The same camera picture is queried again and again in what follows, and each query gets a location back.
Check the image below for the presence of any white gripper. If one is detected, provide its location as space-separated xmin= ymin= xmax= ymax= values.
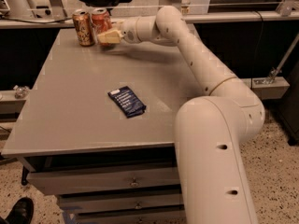
xmin=97 ymin=17 xmax=146 ymax=44

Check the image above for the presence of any red coke can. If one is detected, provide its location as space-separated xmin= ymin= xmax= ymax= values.
xmin=92 ymin=7 xmax=112 ymax=35

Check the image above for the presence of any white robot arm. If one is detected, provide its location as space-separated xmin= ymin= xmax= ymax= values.
xmin=97 ymin=6 xmax=264 ymax=224

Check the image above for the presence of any orange gold soda can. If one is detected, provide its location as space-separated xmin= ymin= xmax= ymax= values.
xmin=72 ymin=9 xmax=95 ymax=47

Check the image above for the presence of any dark blue snack bar wrapper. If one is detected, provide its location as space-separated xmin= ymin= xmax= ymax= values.
xmin=108 ymin=86 xmax=147 ymax=119

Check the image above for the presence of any grey drawer cabinet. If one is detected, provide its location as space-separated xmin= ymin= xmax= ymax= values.
xmin=1 ymin=23 xmax=206 ymax=224

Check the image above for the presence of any crumpled clear plastic piece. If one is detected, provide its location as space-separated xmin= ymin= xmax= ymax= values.
xmin=13 ymin=85 xmax=30 ymax=99

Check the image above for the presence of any top grey drawer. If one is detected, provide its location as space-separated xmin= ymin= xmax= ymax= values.
xmin=27 ymin=166 xmax=179 ymax=195

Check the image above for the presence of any grey drawer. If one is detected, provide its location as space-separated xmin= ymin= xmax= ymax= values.
xmin=58 ymin=192 xmax=183 ymax=214
xmin=27 ymin=166 xmax=179 ymax=195
xmin=76 ymin=205 xmax=185 ymax=224

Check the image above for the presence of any middle grey drawer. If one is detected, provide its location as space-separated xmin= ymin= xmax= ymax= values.
xmin=58 ymin=192 xmax=183 ymax=214

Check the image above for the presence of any bottom grey drawer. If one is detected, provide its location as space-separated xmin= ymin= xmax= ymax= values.
xmin=76 ymin=205 xmax=185 ymax=224

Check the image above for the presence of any black leather shoe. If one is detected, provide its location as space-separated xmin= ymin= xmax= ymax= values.
xmin=0 ymin=197 xmax=34 ymax=224

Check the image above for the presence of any grey metal rail frame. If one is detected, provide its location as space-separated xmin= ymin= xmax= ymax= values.
xmin=0 ymin=0 xmax=299 ymax=30

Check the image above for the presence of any black hanging cable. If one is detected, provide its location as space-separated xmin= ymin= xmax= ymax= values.
xmin=251 ymin=10 xmax=264 ymax=89

